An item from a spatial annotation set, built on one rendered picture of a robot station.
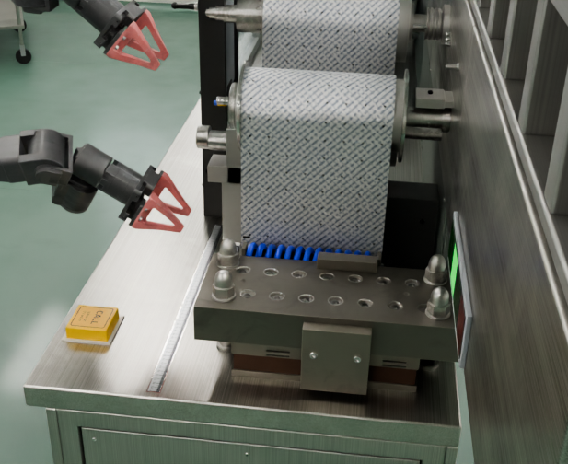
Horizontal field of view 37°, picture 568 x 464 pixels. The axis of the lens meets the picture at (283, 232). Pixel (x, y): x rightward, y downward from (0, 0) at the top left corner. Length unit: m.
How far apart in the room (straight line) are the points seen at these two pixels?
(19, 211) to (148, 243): 2.25
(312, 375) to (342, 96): 0.42
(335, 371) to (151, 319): 0.36
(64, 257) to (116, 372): 2.17
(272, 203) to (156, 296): 0.30
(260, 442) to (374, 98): 0.55
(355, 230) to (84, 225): 2.46
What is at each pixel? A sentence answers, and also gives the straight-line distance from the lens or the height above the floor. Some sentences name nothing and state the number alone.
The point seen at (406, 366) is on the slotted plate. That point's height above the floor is 0.95.
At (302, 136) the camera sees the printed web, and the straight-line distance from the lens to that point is 1.32.
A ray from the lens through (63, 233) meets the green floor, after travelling 3.68.
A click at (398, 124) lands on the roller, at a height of 1.26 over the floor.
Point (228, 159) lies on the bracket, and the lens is 1.43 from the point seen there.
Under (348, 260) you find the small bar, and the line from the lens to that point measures 1.35.
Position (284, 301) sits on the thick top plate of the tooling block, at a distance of 1.27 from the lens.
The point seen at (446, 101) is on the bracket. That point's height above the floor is 1.29.
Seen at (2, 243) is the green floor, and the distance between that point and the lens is 3.67.
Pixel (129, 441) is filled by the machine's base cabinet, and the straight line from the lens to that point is 1.38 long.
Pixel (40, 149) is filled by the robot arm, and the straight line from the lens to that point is 1.38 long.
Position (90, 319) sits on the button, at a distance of 1.44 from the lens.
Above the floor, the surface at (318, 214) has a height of 1.10.
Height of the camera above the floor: 1.73
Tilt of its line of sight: 29 degrees down
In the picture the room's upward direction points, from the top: 1 degrees clockwise
